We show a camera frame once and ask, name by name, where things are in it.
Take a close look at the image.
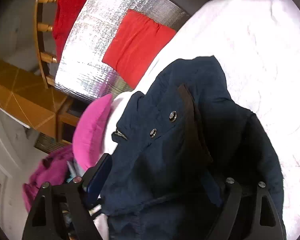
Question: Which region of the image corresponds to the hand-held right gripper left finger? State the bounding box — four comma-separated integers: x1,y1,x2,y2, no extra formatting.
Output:
22,152,113,240

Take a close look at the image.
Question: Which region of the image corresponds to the white fleece blanket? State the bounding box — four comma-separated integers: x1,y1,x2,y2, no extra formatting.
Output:
92,0,300,240

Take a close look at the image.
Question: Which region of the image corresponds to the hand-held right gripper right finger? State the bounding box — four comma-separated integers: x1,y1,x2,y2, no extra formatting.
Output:
207,177,287,240

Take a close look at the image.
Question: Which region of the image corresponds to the silver foil mat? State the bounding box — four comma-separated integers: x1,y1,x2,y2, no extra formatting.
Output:
54,0,191,103

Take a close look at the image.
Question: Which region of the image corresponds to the red pillow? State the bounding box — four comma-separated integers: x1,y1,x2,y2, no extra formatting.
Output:
102,10,177,89

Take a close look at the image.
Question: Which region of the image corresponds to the pink pillow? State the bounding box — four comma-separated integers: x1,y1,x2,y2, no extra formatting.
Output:
72,94,113,171

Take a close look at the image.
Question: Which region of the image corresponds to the magenta fleece garment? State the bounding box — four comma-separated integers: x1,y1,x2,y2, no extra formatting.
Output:
22,145,77,213

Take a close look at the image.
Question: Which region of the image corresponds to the navy blue jacket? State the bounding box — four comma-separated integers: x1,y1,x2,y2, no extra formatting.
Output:
100,56,287,240

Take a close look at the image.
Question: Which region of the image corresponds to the wooden panelled pillar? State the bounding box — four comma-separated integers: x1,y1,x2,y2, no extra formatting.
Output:
0,56,74,144

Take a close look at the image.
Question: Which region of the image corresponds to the red cloth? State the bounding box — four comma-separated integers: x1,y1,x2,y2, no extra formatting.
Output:
52,0,99,62

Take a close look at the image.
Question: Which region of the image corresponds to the wooden stair railing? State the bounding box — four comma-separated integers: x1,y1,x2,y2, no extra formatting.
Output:
33,0,59,89

